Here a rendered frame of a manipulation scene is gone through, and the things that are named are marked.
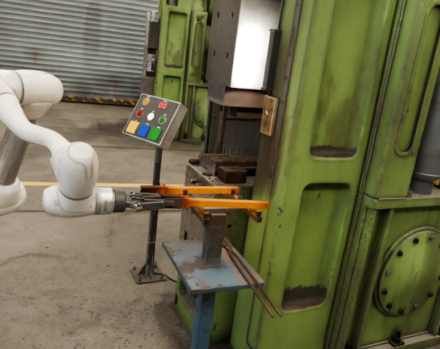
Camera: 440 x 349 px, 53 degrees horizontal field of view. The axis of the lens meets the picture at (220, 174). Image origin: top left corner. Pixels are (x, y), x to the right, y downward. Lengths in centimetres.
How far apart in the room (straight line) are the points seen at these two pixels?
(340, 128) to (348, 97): 14
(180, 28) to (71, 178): 585
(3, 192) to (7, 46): 801
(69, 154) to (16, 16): 878
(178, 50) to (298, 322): 532
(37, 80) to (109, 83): 824
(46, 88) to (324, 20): 112
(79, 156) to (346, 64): 127
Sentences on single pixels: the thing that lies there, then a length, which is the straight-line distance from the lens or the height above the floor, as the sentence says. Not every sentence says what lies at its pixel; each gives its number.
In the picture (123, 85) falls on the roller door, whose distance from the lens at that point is 1007.
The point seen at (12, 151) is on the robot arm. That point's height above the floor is 103.
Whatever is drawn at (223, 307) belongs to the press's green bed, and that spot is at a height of 23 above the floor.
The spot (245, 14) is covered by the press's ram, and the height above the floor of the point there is 169.
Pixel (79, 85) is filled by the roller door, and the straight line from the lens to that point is 1003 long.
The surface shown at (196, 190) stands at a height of 97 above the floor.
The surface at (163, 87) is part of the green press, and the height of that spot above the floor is 81.
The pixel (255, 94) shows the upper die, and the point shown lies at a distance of 223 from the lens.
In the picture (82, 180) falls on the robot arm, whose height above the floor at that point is 114.
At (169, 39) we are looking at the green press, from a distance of 702.
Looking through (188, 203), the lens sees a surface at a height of 101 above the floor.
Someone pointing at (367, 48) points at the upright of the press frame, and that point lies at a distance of 215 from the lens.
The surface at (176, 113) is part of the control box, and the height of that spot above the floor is 114.
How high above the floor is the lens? 155
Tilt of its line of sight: 16 degrees down
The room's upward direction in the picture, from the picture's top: 7 degrees clockwise
